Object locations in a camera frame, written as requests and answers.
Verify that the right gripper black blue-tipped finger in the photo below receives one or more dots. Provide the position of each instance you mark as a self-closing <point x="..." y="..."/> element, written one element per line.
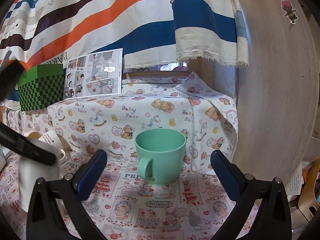
<point x="10" y="75"/>

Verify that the sticker sheet card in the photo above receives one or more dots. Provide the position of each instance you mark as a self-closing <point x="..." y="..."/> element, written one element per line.
<point x="94" y="74"/>

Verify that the striped hanging fabric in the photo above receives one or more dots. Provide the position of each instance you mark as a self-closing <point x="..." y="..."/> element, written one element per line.
<point x="149" y="32"/>

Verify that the cream pink-handled mug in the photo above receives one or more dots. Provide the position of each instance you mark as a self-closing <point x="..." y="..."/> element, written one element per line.
<point x="32" y="134"/>

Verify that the baby bear print cloth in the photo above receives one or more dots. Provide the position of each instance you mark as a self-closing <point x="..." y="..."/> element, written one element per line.
<point x="207" y="118"/>

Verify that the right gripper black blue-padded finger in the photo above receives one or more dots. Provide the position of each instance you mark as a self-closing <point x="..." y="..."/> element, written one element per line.
<point x="44" y="219"/>
<point x="273" y="219"/>

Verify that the mint green mug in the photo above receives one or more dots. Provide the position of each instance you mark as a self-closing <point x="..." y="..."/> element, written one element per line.
<point x="160" y="154"/>

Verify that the large white mug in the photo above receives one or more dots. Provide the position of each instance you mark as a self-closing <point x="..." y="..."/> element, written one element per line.
<point x="30" y="171"/>

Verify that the green checkered box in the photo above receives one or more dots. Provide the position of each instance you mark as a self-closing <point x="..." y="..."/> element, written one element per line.
<point x="41" y="86"/>

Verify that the pink and white mug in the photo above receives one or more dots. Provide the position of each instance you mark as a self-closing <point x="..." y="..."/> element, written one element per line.
<point x="52" y="139"/>

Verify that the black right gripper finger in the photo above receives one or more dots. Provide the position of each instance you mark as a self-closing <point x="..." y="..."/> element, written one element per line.
<point x="22" y="146"/>

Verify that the cartoon bee sticker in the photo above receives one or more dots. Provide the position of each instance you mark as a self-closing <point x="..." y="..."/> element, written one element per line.
<point x="290" y="12"/>

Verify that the wooden chair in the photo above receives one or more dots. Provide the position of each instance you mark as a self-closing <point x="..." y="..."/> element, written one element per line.
<point x="305" y="208"/>

